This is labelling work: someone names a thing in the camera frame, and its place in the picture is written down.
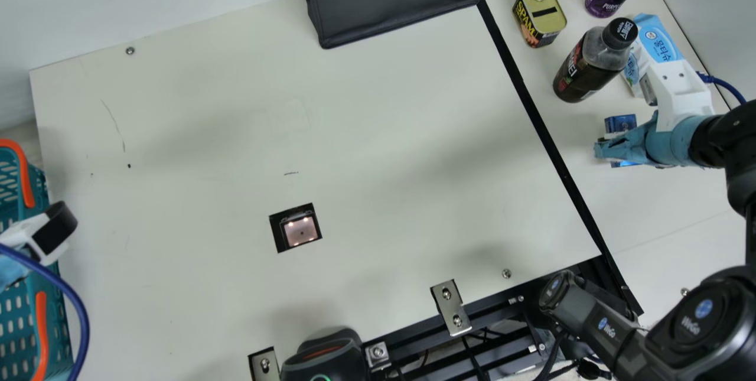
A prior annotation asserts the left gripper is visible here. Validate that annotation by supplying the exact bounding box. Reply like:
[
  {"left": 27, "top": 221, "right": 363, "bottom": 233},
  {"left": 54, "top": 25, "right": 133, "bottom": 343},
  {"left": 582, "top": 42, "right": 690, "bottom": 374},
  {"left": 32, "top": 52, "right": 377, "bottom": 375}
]
[{"left": 0, "top": 253, "right": 28, "bottom": 292}]

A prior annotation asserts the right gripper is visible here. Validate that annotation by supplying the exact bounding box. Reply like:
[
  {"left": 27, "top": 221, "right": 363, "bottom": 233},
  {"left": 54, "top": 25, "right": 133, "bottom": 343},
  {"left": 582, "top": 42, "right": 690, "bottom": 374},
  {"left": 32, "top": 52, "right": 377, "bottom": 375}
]
[{"left": 593, "top": 110, "right": 711, "bottom": 168}]

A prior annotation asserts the blue box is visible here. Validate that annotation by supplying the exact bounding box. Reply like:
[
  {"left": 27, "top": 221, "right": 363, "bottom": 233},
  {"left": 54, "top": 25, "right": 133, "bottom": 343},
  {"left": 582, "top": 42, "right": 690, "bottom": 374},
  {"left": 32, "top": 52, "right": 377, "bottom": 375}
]
[{"left": 604, "top": 113, "right": 646, "bottom": 168}]

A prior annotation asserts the teal shopping basket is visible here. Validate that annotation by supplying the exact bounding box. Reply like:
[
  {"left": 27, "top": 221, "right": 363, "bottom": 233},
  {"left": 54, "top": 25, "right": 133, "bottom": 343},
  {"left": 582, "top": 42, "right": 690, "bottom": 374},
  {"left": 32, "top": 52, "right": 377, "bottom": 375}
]
[{"left": 0, "top": 138, "right": 75, "bottom": 381}]

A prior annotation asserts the small square scanner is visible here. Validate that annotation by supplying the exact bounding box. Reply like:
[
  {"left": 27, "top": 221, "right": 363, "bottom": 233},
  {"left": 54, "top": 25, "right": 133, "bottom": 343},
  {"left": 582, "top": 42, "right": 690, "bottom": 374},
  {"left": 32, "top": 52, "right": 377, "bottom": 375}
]
[{"left": 269, "top": 203, "right": 324, "bottom": 253}]

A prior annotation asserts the white and blue wipes pack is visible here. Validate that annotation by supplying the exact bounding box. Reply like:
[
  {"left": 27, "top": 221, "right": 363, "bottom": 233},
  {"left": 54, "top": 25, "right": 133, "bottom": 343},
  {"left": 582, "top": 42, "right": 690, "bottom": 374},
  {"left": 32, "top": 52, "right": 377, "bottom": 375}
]
[{"left": 622, "top": 13, "right": 687, "bottom": 99}]

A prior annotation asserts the dark coffee bottle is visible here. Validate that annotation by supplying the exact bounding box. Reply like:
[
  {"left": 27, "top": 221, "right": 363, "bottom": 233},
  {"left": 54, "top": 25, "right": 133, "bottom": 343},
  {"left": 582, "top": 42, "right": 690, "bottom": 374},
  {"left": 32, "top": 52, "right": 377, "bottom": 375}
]
[{"left": 552, "top": 17, "right": 639, "bottom": 103}]

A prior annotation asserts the black strip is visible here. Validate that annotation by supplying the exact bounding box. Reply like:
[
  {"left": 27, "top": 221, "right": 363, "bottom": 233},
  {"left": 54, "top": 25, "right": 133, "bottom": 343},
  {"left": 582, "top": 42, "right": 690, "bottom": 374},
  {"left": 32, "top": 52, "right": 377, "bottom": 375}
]
[{"left": 476, "top": 0, "right": 644, "bottom": 315}]

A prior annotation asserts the rectangular gold tin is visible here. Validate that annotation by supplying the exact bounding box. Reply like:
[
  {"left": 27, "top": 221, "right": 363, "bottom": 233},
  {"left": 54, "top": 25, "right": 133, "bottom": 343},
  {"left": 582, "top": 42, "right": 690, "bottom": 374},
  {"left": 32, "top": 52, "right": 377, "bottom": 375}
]
[{"left": 512, "top": 0, "right": 568, "bottom": 49}]

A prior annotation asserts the black device with green light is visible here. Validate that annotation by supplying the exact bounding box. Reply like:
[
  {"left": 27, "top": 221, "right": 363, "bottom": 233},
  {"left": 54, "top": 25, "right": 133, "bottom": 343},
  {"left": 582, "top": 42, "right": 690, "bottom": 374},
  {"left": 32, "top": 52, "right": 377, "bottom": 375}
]
[{"left": 279, "top": 327, "right": 370, "bottom": 381}]

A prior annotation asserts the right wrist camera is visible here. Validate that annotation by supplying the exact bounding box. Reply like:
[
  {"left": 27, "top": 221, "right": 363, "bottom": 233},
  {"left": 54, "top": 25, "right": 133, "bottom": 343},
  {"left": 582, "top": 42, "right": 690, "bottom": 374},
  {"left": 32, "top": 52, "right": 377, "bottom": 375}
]
[{"left": 640, "top": 55, "right": 716, "bottom": 133}]

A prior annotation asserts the blue cable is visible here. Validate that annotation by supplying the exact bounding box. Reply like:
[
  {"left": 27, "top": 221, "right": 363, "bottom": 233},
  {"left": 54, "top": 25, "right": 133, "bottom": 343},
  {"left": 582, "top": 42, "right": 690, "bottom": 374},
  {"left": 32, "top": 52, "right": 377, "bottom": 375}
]
[
  {"left": 0, "top": 243, "right": 90, "bottom": 381},
  {"left": 696, "top": 71, "right": 748, "bottom": 105}
]

